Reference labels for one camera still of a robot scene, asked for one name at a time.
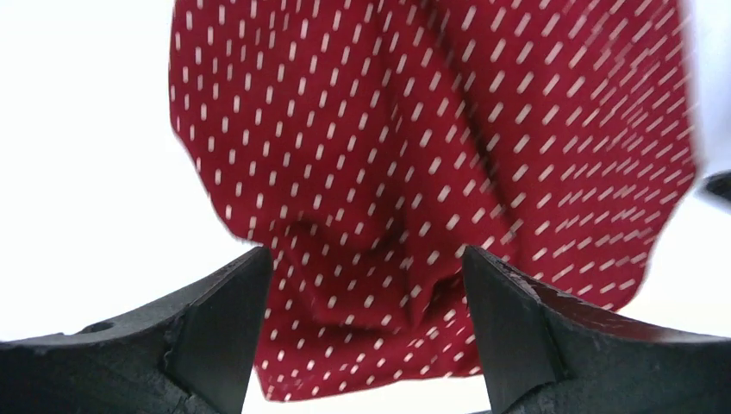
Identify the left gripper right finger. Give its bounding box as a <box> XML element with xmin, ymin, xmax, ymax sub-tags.
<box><xmin>462</xmin><ymin>247</ymin><xmax>730</xmax><ymax>413</ymax></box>

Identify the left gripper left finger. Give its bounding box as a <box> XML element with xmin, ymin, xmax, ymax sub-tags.
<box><xmin>1</xmin><ymin>248</ymin><xmax>272</xmax><ymax>413</ymax></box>

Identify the red polka dot skirt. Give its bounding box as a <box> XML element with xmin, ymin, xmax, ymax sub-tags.
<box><xmin>169</xmin><ymin>1</ymin><xmax>696</xmax><ymax>402</ymax></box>

